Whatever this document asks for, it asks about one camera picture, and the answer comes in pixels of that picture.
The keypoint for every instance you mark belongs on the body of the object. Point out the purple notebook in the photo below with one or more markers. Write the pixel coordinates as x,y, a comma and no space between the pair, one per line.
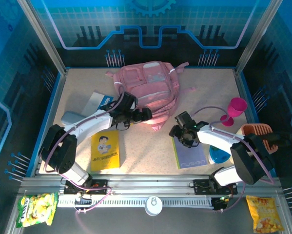
192,156

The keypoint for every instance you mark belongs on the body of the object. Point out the pink backpack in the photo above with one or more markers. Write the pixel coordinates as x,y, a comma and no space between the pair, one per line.
148,83

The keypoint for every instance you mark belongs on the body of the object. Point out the blue and white notebook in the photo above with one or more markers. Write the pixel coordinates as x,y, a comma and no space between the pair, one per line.
94,101

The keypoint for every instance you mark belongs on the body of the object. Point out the yellow cartoon cover book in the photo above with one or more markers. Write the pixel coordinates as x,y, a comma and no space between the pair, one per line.
105,151

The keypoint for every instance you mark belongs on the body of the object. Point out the grey pencil case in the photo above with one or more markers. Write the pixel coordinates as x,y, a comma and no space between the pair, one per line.
70,118

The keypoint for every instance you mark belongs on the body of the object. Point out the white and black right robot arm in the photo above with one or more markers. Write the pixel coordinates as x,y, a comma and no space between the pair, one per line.
216,136

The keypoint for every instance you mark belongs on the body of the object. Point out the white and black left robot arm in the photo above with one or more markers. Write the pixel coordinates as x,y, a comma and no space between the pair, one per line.
97,122

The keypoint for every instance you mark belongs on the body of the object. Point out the orange yellow snack bag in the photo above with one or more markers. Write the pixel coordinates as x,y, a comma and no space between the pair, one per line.
265,214

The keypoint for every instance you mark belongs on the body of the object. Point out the green yellow snack bag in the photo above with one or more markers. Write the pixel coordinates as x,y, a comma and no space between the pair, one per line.
36,209

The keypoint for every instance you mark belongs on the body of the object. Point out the magenta plastic goblet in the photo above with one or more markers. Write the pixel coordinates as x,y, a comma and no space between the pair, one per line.
237,106

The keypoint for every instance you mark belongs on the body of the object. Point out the orange slotted plastic holder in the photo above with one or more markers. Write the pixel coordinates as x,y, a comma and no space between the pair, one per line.
260,129

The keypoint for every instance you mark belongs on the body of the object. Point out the black tool in holder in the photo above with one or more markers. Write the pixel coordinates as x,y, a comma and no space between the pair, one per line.
279,140

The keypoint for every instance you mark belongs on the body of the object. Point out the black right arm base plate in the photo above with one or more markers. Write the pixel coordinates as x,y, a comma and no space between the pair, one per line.
201,186

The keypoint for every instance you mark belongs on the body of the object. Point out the aluminium frame rail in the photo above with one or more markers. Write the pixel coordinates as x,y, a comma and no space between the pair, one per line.
148,181

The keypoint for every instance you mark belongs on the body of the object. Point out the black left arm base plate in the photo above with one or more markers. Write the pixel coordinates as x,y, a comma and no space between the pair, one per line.
99,186

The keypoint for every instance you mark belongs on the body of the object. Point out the aluminium frame post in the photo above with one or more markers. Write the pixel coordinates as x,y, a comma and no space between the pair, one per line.
42,36
258,36

